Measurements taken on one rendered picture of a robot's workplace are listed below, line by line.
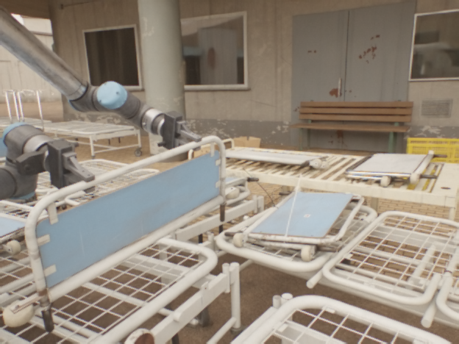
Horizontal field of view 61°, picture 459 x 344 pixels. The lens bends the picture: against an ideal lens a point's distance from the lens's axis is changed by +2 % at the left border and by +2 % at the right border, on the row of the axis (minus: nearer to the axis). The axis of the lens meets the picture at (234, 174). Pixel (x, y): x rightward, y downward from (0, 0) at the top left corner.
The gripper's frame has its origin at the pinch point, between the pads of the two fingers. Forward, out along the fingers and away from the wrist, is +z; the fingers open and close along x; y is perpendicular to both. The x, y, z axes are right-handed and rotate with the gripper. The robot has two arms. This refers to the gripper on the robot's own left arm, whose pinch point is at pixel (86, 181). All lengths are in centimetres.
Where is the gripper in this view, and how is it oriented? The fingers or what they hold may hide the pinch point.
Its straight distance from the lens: 108.8
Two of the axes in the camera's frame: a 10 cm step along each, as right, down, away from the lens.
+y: 6.1, -3.1, 7.3
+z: 7.8, 4.1, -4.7
